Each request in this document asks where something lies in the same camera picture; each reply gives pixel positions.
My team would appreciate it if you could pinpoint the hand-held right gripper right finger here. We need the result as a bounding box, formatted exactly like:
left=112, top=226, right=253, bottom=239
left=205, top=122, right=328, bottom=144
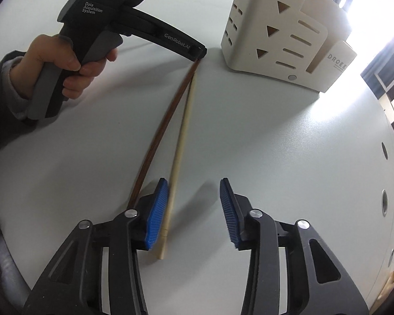
left=219, top=178, right=370, bottom=315

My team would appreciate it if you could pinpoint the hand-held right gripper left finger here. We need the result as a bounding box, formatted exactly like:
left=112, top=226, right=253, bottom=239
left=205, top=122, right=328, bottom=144
left=21, top=178, right=169, bottom=315

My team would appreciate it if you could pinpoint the person's left forearm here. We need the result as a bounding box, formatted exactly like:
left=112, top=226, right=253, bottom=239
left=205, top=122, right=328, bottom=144
left=0, top=50, right=37, bottom=171

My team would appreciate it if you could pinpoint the dark grey curved object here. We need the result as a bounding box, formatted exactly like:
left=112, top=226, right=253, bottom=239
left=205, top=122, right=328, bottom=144
left=0, top=230, right=32, bottom=315

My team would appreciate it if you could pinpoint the cream cutout utensil holder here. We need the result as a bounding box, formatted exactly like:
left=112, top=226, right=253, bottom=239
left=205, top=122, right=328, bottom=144
left=221, top=0, right=358, bottom=93

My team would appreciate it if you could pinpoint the bright window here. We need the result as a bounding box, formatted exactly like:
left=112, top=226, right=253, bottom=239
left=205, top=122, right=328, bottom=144
left=328, top=0, right=394, bottom=63

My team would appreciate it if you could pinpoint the dark framed glass door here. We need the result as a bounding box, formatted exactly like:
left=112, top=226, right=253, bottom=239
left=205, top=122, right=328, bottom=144
left=361, top=41, right=394, bottom=89

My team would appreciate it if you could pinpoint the dark brown wooden chopstick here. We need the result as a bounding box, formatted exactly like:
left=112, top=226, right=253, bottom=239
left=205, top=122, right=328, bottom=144
left=127, top=60, right=201, bottom=211

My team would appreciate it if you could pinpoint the person's left hand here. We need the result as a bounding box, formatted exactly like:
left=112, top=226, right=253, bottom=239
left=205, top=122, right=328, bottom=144
left=12, top=34, right=119, bottom=101

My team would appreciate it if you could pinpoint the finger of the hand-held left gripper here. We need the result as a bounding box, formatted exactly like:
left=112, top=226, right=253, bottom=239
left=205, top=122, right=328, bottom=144
left=121, top=7, right=208, bottom=61

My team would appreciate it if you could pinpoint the light bamboo chopstick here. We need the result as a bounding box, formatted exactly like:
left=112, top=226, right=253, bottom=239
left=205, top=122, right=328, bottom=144
left=157, top=70, right=198, bottom=260

